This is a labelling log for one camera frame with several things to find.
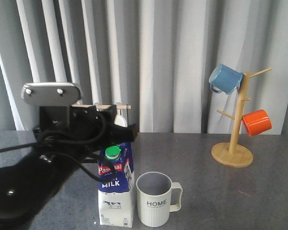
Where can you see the wooden mug tree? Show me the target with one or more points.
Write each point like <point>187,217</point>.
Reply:
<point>231,153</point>

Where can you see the grey pleated curtain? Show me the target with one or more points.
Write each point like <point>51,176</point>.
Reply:
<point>155,55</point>

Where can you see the black wire mug rack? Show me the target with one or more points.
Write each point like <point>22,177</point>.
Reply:
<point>122,107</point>

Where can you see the orange enamel mug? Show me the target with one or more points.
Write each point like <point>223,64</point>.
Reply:
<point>256,122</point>

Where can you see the white ribbed mug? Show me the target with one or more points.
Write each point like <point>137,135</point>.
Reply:
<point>120,121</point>

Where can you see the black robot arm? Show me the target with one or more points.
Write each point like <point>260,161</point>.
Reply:
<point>27,186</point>

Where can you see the blue enamel mug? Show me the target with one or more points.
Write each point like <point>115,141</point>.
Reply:
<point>224,79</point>

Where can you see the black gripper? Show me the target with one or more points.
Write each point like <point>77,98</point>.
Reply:
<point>54,129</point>

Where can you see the cream HOME mug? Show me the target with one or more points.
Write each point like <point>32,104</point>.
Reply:
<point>157,197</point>

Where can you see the blue white milk carton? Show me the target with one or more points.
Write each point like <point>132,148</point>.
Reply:
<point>116,196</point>

